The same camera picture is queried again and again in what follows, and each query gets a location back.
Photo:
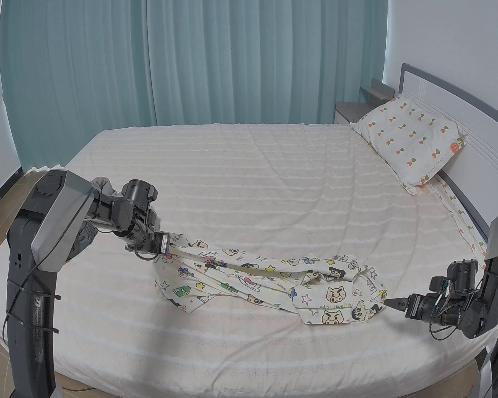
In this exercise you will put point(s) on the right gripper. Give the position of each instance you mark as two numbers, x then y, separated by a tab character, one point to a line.
417	307

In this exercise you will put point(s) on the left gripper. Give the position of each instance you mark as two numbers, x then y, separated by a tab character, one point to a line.
161	243

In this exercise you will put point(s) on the white printed pyjama top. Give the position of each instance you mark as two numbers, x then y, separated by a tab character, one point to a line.
249	280

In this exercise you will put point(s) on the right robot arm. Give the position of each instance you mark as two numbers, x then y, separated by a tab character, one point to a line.
494	288

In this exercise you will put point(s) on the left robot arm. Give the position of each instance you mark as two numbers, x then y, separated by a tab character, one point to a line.
49	222

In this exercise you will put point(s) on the grey garment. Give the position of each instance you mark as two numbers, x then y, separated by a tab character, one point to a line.
104	183

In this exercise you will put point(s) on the bed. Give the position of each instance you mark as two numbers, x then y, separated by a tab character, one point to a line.
274	172

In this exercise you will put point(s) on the white printed pillow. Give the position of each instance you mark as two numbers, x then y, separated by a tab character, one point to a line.
411	139

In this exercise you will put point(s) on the blue-green curtain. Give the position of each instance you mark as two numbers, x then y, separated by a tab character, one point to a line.
74	64
265	48

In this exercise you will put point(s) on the grey bedside table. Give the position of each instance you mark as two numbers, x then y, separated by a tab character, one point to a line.
350	112

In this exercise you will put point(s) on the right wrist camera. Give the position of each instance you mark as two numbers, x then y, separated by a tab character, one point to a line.
438	285

